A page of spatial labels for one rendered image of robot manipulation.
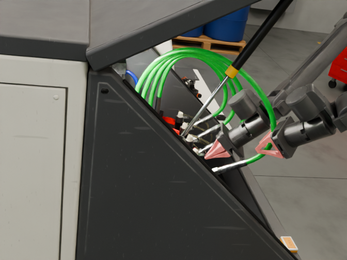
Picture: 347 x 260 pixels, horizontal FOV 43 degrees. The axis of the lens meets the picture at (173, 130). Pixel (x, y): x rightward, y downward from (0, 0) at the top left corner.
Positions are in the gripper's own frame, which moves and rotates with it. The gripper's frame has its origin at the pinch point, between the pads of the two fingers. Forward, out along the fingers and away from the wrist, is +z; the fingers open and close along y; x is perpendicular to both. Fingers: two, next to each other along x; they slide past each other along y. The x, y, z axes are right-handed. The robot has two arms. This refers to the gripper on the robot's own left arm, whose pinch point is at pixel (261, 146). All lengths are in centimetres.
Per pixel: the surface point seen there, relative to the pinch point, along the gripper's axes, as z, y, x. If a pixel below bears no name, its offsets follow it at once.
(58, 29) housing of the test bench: -6, 37, -48
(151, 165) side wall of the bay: -2.3, 35.1, -18.5
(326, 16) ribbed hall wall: 251, -726, 100
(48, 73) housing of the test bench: -5, 43, -42
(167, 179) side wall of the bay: -1.9, 33.5, -14.1
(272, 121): -6.8, -0.5, -5.0
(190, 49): -0.9, 2.9, -30.6
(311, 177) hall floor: 114, -185, 115
